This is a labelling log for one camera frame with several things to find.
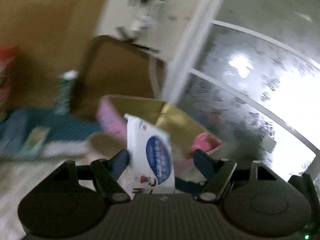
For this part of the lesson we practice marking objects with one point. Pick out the red snack box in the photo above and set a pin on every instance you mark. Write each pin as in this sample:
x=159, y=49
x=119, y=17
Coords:
x=8, y=56

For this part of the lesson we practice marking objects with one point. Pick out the white blue wet wipes pack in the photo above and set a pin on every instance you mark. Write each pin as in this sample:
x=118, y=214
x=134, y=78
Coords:
x=151, y=168

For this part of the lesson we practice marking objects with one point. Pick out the pink fluffy sock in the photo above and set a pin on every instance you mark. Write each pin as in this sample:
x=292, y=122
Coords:
x=183, y=159

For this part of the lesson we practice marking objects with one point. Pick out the pink gold tin box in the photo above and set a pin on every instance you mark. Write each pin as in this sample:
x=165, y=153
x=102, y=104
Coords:
x=181, y=127

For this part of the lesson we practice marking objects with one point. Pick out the brown woven chair mat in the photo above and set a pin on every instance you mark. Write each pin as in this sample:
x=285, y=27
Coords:
x=110, y=66

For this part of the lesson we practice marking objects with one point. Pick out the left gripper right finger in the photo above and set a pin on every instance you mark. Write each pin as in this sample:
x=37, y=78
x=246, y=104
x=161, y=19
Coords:
x=218, y=174

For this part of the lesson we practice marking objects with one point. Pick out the small teal tissue packet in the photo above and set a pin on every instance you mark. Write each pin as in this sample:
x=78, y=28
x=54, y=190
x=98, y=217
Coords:
x=35, y=142

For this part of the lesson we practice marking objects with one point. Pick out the white wall plug adapter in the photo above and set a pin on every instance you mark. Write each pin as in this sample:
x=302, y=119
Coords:
x=144, y=19

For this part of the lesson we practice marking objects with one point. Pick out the green drink carton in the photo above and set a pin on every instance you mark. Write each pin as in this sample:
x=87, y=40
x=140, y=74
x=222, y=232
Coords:
x=65, y=86

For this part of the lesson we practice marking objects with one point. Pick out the teal mat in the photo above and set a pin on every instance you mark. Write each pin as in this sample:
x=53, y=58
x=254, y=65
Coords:
x=67, y=137

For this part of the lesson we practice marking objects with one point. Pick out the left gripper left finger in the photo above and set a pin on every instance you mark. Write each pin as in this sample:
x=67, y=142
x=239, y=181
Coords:
x=105, y=176

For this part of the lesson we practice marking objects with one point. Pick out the wooden board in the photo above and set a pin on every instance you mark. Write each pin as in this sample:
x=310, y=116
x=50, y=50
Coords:
x=52, y=36

